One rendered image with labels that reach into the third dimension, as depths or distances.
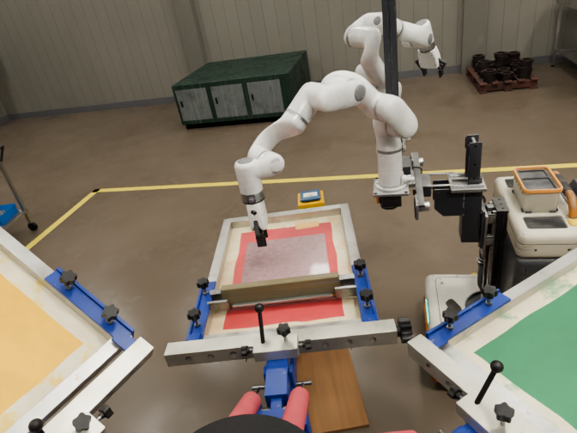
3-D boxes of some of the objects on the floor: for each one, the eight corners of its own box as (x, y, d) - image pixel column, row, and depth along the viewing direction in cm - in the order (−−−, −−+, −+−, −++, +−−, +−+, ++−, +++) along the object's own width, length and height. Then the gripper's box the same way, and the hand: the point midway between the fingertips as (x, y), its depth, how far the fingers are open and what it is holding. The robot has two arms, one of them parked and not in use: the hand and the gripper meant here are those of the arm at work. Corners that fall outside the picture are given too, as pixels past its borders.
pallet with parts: (519, 69, 687) (521, 41, 667) (538, 88, 593) (543, 57, 573) (465, 74, 706) (466, 48, 686) (476, 94, 612) (478, 64, 592)
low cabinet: (312, 90, 768) (306, 49, 734) (294, 120, 636) (288, 72, 602) (216, 100, 812) (207, 62, 778) (182, 131, 680) (170, 86, 646)
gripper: (244, 185, 149) (254, 229, 158) (238, 210, 135) (250, 257, 144) (265, 182, 149) (275, 227, 158) (262, 206, 134) (272, 254, 143)
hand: (262, 237), depth 150 cm, fingers open, 4 cm apart
